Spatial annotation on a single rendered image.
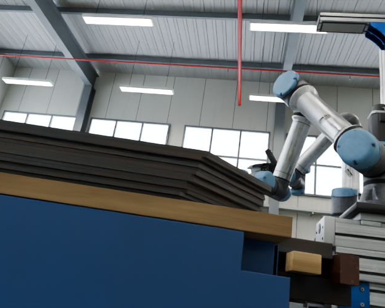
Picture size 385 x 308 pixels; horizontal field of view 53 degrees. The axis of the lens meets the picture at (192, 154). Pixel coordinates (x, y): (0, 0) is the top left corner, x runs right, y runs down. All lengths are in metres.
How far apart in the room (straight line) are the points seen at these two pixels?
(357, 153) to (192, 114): 10.72
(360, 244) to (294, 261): 0.50
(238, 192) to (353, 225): 0.86
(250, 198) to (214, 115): 11.32
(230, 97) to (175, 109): 1.72
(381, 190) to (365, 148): 0.17
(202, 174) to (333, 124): 0.99
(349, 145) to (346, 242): 0.30
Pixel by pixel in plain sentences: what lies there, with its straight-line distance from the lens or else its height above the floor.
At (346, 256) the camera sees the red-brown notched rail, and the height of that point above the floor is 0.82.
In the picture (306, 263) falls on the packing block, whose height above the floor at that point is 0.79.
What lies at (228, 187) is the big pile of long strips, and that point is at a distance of 0.46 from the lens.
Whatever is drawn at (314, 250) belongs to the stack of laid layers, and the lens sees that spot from 0.90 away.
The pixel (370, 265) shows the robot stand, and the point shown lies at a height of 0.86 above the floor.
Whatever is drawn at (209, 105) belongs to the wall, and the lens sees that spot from 11.97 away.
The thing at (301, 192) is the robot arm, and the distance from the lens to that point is 2.10.
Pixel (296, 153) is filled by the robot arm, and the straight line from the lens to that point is 1.62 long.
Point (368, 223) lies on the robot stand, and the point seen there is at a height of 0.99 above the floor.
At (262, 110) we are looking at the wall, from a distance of 11.87.
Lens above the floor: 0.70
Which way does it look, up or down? 20 degrees up
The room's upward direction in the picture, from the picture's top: 9 degrees clockwise
